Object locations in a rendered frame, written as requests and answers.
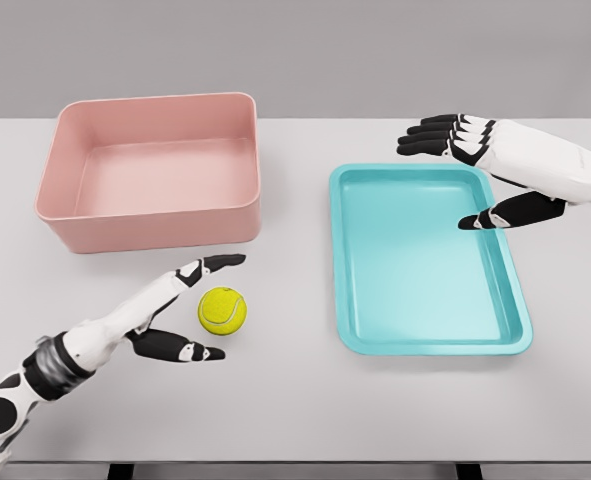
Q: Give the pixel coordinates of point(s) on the yellow tennis ball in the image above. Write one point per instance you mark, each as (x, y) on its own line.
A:
(222, 310)

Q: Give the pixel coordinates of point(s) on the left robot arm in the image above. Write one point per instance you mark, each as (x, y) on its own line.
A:
(35, 370)

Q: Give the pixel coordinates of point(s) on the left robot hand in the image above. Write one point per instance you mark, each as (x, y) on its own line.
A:
(145, 310)

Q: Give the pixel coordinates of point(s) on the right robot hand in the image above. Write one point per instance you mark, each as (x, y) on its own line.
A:
(515, 155)

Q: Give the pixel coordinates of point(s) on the blue tray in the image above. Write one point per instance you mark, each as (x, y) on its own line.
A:
(425, 260)

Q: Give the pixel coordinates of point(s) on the pink basket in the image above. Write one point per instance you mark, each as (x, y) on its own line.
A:
(150, 170)

